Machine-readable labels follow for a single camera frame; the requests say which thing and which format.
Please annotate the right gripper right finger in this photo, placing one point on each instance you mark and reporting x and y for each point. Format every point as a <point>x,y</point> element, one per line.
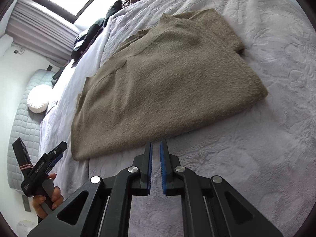
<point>210,206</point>

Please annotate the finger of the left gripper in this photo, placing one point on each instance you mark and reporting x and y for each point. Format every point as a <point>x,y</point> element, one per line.
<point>57,159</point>
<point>57,152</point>

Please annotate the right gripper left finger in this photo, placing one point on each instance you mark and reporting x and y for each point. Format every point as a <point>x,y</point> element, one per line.
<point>102,206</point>

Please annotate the brown knit sweater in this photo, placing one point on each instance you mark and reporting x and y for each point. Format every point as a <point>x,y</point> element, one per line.
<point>183,74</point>

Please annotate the black clothes pile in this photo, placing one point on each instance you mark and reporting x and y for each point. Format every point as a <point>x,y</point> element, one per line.
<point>86,38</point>

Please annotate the person's left hand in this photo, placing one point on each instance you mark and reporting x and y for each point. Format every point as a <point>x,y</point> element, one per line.
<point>53,192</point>

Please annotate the quilted grey headboard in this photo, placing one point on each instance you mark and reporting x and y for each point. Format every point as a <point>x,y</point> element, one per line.
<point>26,125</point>

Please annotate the white round pillow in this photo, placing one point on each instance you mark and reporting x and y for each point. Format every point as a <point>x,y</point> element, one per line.
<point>38,98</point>

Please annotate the grey window curtain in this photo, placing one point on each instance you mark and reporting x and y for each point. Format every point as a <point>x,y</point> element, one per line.
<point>38,29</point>

